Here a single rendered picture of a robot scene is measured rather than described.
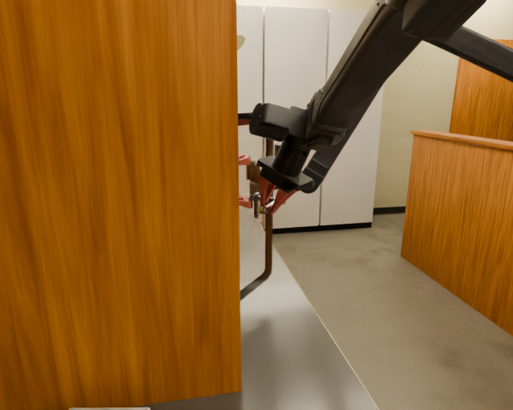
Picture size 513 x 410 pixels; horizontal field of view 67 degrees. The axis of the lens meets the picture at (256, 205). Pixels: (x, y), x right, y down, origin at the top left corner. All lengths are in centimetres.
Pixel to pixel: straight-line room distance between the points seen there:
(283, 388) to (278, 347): 11
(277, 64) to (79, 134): 338
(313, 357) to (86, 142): 55
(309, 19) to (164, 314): 358
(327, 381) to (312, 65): 345
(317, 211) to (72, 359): 364
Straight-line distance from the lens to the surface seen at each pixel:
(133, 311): 63
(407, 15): 37
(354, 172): 421
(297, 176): 76
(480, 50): 103
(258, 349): 82
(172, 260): 59
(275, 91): 385
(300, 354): 81
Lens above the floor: 142
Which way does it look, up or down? 16 degrees down
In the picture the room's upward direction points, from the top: straight up
